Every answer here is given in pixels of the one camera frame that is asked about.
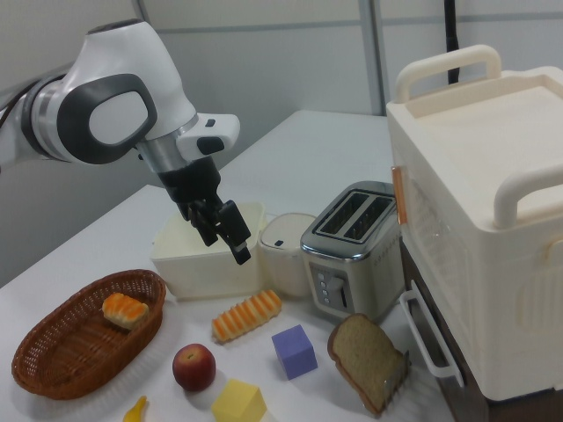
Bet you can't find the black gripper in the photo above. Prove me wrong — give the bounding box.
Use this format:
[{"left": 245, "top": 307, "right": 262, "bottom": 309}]
[{"left": 156, "top": 157, "right": 253, "bottom": 266}]

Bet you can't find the long striped bread loaf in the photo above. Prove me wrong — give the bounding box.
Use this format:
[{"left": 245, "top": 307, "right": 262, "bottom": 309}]
[{"left": 211, "top": 288, "right": 283, "bottom": 345}]

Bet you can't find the small striped bread roll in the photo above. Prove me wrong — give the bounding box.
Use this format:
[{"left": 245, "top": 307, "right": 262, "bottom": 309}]
[{"left": 101, "top": 293, "right": 150, "bottom": 331}]

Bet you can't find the brown bread slice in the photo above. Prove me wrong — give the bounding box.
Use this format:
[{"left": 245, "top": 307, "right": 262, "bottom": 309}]
[{"left": 327, "top": 312, "right": 408, "bottom": 417}]

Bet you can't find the brown wicker basket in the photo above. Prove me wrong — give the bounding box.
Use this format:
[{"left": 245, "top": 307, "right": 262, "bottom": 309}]
[{"left": 11, "top": 268, "right": 168, "bottom": 401}]

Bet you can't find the white open plastic box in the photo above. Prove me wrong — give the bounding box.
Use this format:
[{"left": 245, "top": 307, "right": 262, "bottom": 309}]
[{"left": 150, "top": 200, "right": 267, "bottom": 302}]

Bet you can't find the small white lidded bin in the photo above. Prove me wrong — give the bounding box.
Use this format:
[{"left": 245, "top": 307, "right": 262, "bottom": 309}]
[{"left": 258, "top": 212, "right": 318, "bottom": 298}]

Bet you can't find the silver two-slot toaster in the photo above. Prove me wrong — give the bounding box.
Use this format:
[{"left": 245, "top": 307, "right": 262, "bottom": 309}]
[{"left": 300, "top": 180, "right": 406, "bottom": 324}]

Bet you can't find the red apple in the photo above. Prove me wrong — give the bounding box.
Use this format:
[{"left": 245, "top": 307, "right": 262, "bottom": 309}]
[{"left": 172, "top": 343, "right": 217, "bottom": 393}]

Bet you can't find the purple cube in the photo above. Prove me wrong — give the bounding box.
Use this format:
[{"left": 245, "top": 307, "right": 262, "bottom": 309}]
[{"left": 271, "top": 324, "right": 318, "bottom": 382}]

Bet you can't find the yellow cube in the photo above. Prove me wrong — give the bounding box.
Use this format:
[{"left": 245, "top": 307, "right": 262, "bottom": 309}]
[{"left": 210, "top": 378, "right": 268, "bottom": 422}]

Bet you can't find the yellow banana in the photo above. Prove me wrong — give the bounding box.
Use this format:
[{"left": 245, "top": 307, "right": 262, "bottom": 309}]
[{"left": 121, "top": 395, "right": 149, "bottom": 422}]

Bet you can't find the black pole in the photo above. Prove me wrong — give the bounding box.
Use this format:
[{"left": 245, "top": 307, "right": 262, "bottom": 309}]
[{"left": 442, "top": 0, "right": 462, "bottom": 84}]

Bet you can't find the brown cabinet with white handle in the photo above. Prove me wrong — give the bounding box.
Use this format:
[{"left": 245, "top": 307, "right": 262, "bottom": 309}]
[{"left": 398, "top": 239, "right": 563, "bottom": 422}]

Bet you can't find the large cream container with handles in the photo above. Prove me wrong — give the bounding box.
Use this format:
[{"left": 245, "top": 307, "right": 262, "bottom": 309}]
[{"left": 385, "top": 43, "right": 563, "bottom": 402}]

